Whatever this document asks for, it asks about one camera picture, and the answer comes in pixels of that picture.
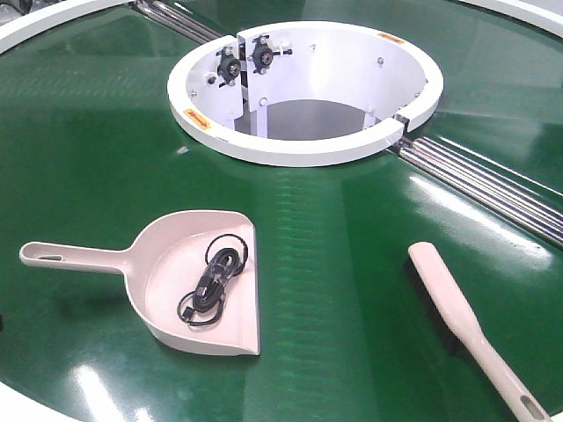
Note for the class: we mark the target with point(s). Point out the white outer rim left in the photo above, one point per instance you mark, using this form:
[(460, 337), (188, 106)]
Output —
[(36, 22)]

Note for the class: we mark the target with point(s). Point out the beige hand brush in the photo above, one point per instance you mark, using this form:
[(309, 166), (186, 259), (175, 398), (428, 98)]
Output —
[(458, 327)]

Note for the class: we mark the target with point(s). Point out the white outer rim right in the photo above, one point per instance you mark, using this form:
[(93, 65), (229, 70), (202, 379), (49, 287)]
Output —
[(543, 14)]

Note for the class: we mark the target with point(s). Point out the right steel roller strip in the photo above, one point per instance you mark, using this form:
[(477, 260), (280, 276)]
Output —
[(502, 195)]

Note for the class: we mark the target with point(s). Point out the beige plastic dustpan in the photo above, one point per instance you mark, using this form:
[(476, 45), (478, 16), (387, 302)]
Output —
[(164, 263)]

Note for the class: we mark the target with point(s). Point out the right black bearing mount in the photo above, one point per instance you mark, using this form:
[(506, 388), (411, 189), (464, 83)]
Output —
[(265, 52)]

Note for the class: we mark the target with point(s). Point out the left black bearing mount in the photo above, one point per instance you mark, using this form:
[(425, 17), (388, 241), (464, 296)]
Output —
[(229, 66)]

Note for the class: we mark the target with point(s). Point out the white central ring housing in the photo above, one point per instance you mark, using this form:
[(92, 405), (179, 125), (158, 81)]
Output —
[(394, 84)]

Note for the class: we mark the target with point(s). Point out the black bearing mount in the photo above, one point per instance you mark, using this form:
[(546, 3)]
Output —
[(265, 52), (229, 66)]

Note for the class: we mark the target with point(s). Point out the rear steel roller strip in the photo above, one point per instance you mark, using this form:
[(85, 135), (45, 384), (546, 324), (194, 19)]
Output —
[(177, 19)]

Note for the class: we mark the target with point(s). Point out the steel roller strip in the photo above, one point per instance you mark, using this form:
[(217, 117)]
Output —
[(177, 19), (502, 195)]

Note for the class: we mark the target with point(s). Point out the white rim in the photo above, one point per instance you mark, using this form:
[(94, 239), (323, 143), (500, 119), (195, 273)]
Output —
[(543, 14), (36, 22)]

